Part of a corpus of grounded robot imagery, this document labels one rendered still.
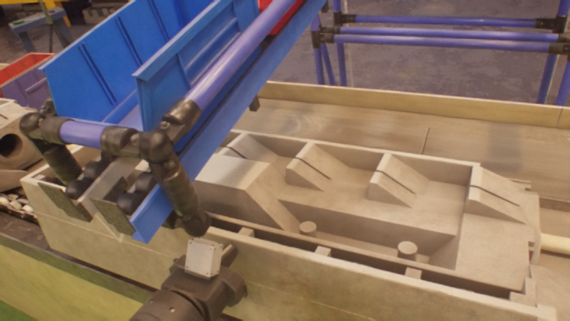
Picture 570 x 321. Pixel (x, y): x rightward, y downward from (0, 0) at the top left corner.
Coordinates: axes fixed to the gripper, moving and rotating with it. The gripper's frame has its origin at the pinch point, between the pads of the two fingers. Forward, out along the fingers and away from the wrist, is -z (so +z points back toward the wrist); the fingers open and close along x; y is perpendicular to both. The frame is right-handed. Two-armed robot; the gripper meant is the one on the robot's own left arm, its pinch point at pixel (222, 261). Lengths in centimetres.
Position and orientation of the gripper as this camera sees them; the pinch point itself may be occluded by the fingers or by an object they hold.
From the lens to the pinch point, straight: 65.9
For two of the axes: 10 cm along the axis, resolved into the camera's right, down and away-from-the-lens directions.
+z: -4.3, 4.7, -7.7
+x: 9.0, 1.5, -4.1
